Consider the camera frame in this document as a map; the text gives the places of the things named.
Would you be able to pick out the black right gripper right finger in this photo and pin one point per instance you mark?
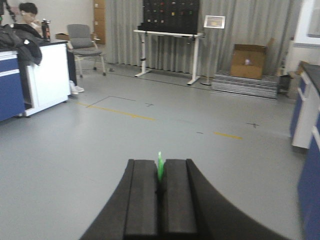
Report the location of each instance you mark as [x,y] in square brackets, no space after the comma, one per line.
[193,209]

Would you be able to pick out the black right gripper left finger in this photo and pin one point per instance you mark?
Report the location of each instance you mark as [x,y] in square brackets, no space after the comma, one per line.
[131,213]

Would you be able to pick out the green plastic spoon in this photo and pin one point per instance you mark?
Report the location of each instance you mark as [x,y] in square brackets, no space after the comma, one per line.
[160,167]

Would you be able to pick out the blue white cabinet right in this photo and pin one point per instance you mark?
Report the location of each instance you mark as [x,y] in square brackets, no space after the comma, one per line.
[305,133]

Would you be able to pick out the open cardboard box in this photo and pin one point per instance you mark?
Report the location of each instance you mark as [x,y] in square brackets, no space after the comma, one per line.
[248,60]

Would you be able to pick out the white blue lab counter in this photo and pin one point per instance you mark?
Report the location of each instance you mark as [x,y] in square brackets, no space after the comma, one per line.
[47,84]

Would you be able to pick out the white standing desk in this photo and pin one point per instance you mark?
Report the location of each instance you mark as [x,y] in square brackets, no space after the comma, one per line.
[163,50]

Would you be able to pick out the grey office chair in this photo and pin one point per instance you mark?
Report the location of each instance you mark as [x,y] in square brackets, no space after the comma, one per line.
[83,46]

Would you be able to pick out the tablet display on stand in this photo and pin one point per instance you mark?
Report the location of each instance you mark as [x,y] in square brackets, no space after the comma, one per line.
[212,23]

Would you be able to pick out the black pegboard panel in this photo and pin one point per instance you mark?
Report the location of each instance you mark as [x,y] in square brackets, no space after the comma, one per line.
[170,16]

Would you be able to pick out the black jacket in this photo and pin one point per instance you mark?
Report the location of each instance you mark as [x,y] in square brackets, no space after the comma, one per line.
[24,39]

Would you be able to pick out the dark water bottle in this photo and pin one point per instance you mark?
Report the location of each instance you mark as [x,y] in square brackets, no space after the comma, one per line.
[46,30]

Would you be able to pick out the seated person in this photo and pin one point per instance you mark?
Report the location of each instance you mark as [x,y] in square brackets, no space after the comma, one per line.
[29,11]

